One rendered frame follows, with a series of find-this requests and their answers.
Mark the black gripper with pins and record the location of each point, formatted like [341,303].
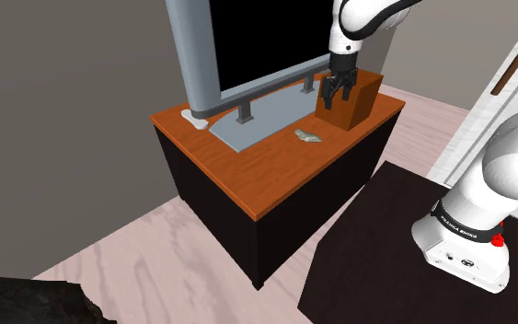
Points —
[344,65]

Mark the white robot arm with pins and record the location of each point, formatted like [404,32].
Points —
[487,197]

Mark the brown wooden wedge block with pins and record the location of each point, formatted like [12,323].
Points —
[357,101]

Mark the small grey-green flat object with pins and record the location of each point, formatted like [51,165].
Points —
[308,136]

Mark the black cabinet with orange top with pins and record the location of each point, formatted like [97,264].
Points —
[263,175]

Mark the grey flat screen television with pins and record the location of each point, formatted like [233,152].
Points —
[200,54]

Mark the dark robot stand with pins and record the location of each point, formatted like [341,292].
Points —
[366,251]

